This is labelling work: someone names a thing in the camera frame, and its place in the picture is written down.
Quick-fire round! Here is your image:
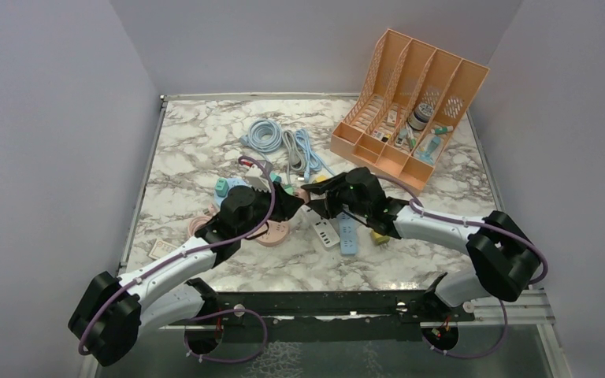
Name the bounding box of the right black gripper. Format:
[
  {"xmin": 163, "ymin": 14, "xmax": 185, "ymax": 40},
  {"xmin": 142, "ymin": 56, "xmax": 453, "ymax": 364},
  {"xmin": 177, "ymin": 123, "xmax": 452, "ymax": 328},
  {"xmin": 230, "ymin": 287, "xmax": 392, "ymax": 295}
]
[{"xmin": 302, "ymin": 173, "xmax": 369, "ymax": 219}]

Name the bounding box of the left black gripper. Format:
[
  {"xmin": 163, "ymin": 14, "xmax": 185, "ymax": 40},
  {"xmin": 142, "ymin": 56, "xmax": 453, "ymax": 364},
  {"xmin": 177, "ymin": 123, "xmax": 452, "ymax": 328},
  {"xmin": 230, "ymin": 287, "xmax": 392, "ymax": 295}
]
[{"xmin": 238, "ymin": 180, "xmax": 305, "ymax": 238}]

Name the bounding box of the pink charger plug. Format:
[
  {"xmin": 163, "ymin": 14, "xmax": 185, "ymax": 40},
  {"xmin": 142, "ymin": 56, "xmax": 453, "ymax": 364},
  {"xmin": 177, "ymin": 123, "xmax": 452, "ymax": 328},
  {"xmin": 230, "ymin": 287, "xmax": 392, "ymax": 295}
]
[{"xmin": 295, "ymin": 188, "xmax": 310, "ymax": 204}]

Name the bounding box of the green charger plug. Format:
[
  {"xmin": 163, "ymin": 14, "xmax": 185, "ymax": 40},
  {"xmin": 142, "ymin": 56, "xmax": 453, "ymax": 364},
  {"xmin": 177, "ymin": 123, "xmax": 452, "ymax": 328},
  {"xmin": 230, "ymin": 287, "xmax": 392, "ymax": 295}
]
[{"xmin": 214, "ymin": 178, "xmax": 230, "ymax": 198}]

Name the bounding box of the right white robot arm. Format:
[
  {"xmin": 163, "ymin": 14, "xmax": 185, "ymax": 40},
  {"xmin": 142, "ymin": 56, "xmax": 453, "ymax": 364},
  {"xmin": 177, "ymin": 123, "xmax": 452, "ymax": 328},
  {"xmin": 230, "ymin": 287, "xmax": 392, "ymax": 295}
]
[{"xmin": 302, "ymin": 168, "xmax": 549, "ymax": 321}]

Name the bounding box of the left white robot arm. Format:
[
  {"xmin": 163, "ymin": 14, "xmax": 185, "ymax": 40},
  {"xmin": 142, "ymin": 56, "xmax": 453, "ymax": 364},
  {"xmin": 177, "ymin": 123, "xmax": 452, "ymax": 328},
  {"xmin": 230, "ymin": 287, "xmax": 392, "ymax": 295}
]
[{"xmin": 68, "ymin": 183, "xmax": 305, "ymax": 366}]

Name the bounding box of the yellow charger plug front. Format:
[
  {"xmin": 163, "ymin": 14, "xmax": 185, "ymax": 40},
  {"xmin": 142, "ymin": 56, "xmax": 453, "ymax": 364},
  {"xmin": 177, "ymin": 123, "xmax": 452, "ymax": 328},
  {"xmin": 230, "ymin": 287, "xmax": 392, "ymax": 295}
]
[{"xmin": 370, "ymin": 231, "xmax": 391, "ymax": 246}]

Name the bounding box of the pink round power strip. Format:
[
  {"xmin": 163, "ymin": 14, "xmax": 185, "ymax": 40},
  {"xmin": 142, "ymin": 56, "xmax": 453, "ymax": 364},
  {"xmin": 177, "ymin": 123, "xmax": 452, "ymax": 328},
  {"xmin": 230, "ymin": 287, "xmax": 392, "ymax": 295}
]
[{"xmin": 255, "ymin": 220, "xmax": 290, "ymax": 247}]

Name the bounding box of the blue long power strip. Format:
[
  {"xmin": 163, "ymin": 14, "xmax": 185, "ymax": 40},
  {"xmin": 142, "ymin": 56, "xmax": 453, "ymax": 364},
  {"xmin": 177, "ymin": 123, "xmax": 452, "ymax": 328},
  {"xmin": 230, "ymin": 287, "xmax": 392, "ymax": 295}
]
[{"xmin": 337, "ymin": 213, "xmax": 358, "ymax": 257}]

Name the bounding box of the white power strip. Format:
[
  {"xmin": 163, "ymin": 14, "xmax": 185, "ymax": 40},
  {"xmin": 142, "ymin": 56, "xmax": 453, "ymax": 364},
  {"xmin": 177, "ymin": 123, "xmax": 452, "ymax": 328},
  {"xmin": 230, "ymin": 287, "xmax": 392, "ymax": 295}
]
[{"xmin": 302, "ymin": 206, "xmax": 340, "ymax": 250}]

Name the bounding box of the blue round power strip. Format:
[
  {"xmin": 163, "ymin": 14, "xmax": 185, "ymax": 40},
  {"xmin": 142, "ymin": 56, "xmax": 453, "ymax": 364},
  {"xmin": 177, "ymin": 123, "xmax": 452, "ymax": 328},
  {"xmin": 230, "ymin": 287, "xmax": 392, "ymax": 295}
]
[{"xmin": 214, "ymin": 178, "xmax": 248, "ymax": 207}]

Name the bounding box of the orange file organizer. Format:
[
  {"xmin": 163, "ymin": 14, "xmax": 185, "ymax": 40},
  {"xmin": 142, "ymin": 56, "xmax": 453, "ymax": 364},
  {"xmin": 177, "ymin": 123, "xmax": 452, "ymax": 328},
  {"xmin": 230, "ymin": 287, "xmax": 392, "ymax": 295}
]
[{"xmin": 330, "ymin": 29, "xmax": 489, "ymax": 194}]

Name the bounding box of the small card on table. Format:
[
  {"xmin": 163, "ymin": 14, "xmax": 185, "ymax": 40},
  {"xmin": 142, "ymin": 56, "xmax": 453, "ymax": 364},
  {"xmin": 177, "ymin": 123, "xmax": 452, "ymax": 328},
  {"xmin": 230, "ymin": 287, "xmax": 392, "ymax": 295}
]
[{"xmin": 147, "ymin": 239, "xmax": 177, "ymax": 260}]

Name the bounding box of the light blue power cable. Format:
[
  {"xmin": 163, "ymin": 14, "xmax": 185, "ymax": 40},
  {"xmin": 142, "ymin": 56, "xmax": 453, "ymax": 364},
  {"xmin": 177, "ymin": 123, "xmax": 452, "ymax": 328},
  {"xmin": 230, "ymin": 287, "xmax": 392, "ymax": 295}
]
[{"xmin": 295, "ymin": 128, "xmax": 341, "ymax": 183}]

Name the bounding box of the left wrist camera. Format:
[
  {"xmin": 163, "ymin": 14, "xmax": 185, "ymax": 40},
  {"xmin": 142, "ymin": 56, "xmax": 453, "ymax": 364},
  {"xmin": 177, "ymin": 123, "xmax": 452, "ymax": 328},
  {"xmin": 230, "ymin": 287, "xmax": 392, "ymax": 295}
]
[{"xmin": 243, "ymin": 161, "xmax": 273, "ymax": 192}]

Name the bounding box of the grey power cable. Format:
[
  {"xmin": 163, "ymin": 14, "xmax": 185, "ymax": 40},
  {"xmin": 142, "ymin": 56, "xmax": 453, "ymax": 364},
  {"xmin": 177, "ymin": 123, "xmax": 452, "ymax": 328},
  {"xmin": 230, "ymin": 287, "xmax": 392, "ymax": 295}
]
[{"xmin": 281, "ymin": 129, "xmax": 309, "ymax": 183}]

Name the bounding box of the blue coiled cable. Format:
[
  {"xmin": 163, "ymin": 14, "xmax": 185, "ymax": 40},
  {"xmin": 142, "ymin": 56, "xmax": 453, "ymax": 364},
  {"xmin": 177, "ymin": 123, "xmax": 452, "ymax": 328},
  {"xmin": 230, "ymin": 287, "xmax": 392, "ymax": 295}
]
[{"xmin": 239, "ymin": 118, "xmax": 284, "ymax": 154}]

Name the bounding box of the pink coiled cable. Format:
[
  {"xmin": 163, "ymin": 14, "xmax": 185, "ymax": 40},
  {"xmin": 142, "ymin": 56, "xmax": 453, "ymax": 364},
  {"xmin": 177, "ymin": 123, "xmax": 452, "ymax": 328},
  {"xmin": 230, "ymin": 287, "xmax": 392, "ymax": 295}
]
[{"xmin": 187, "ymin": 204, "xmax": 220, "ymax": 241}]

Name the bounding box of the black mounting rail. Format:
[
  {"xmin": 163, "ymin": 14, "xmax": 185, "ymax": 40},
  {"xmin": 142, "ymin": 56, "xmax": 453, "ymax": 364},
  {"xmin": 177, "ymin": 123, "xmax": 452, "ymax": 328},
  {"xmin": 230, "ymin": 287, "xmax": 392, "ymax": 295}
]
[{"xmin": 178, "ymin": 279, "xmax": 475, "ymax": 351}]

